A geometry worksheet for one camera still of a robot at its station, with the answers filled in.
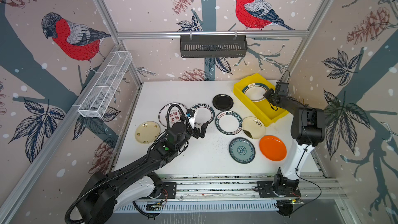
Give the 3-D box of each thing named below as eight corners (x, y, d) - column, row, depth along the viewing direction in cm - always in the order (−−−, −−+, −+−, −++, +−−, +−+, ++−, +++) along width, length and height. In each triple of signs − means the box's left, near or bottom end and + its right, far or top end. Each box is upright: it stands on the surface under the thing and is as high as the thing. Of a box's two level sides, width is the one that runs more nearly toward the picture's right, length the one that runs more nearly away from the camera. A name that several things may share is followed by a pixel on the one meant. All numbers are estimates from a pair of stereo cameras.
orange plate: (263, 161, 84) (264, 159, 82) (257, 137, 93) (258, 135, 91) (287, 160, 84) (290, 159, 82) (279, 137, 93) (281, 135, 91)
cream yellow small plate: (133, 143, 92) (130, 140, 88) (139, 124, 101) (136, 120, 97) (157, 143, 92) (155, 140, 88) (161, 124, 101) (159, 120, 97)
